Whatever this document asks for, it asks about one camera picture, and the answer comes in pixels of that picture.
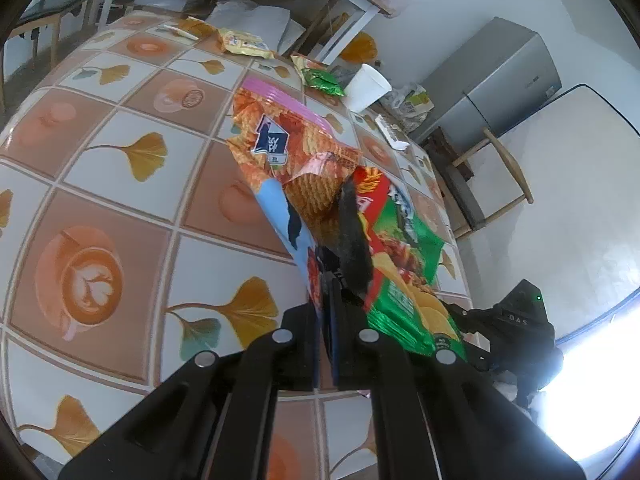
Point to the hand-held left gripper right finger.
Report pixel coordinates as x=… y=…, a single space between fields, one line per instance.
x=355 y=355

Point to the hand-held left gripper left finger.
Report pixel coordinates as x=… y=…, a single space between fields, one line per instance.
x=300 y=345

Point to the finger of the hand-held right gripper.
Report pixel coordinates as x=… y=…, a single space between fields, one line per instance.
x=472 y=319

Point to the green chips bag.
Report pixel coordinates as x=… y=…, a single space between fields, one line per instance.
x=410 y=260

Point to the orange chips bag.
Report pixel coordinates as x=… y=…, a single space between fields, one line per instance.
x=295 y=160

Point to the wooden chair dark seat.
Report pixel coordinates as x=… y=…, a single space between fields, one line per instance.
x=462 y=195
x=55 y=0

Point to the dark wooden stool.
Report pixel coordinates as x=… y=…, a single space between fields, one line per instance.
x=440 y=145

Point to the white striped wrapper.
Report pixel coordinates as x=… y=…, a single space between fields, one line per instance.
x=392 y=132

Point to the white printed shopping bag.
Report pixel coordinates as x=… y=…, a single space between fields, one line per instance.
x=412 y=102

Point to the grey refrigerator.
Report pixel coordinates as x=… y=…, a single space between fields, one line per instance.
x=500 y=75

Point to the white paper cup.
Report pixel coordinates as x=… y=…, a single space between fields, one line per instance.
x=365 y=87

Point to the small green snack packet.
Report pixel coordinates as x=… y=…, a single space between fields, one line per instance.
x=320 y=80

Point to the yellow plastic bag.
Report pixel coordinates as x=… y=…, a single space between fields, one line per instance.
x=357 y=47

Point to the yellow snack packet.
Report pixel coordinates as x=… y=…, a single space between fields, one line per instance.
x=245 y=42

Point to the white side table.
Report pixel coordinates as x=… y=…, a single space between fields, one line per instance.
x=350 y=20

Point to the yellow wrapper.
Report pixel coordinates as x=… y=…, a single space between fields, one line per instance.
x=195 y=26

